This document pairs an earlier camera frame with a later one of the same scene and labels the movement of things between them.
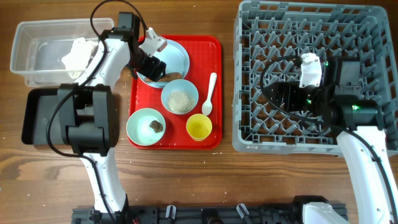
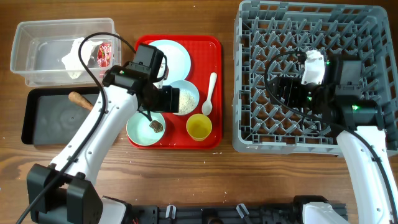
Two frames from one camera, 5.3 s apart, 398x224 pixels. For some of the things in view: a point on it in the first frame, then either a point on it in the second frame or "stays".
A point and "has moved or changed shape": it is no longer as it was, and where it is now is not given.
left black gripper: [152, 71] to [169, 102]
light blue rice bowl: [180, 96] stays
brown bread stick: [170, 76] has moved or changed shape
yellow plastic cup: [199, 126] stays
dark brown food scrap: [157, 126] stays
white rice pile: [180, 101] stays
